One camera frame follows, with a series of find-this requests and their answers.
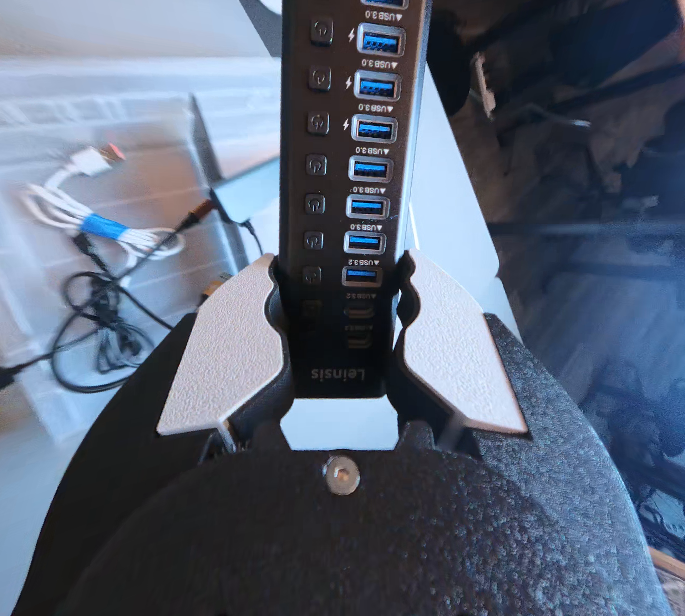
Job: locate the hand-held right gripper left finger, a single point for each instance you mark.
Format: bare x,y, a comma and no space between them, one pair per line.
230,348

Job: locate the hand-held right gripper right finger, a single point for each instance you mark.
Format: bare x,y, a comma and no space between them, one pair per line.
455,354

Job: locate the black multi-port usb hub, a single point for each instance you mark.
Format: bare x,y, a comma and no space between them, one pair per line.
342,145

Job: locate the clear plastic storage bin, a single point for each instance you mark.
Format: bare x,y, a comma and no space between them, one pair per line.
107,145

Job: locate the thin flat metal panel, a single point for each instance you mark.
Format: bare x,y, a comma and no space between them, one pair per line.
235,145

